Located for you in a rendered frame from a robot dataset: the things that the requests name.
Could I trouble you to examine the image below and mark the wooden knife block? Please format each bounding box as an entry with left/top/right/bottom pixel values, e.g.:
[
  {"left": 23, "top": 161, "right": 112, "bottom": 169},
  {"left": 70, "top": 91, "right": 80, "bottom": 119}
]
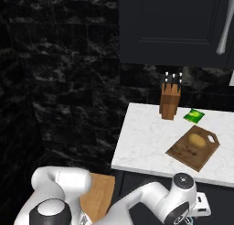
[{"left": 159, "top": 82, "right": 182, "bottom": 122}]

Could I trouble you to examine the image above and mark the silver cupboard door handle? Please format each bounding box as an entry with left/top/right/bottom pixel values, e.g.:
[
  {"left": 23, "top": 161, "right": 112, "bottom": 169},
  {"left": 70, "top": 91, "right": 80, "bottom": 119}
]
[{"left": 216, "top": 0, "right": 234, "bottom": 56}]

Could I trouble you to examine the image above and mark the light wooden panel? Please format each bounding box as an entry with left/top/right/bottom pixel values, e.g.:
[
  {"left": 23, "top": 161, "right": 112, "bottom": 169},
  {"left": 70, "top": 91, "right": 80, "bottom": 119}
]
[{"left": 80, "top": 172, "right": 116, "bottom": 224}]

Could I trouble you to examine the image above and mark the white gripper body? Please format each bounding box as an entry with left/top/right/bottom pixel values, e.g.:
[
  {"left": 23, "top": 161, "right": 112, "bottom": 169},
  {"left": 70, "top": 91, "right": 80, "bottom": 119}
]
[{"left": 191, "top": 208, "right": 212, "bottom": 219}]

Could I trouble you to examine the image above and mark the brown wooden cutting board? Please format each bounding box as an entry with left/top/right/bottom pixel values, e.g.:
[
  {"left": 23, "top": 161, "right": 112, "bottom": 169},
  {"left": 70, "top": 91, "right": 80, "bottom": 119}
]
[{"left": 165, "top": 124, "right": 221, "bottom": 173}]

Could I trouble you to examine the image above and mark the yellow potato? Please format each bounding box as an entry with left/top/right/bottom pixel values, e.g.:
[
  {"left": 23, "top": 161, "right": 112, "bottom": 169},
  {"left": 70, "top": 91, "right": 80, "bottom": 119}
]
[{"left": 187, "top": 133, "right": 208, "bottom": 149}]

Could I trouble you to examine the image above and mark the dark upper cupboard door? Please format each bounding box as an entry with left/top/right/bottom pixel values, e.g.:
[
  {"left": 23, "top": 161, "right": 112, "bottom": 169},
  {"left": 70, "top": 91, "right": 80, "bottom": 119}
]
[{"left": 119, "top": 0, "right": 234, "bottom": 70}]

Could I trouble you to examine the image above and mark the green packet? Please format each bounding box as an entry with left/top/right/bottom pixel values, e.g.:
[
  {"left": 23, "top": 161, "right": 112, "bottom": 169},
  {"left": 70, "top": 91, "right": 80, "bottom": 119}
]
[{"left": 183, "top": 108, "right": 206, "bottom": 125}]

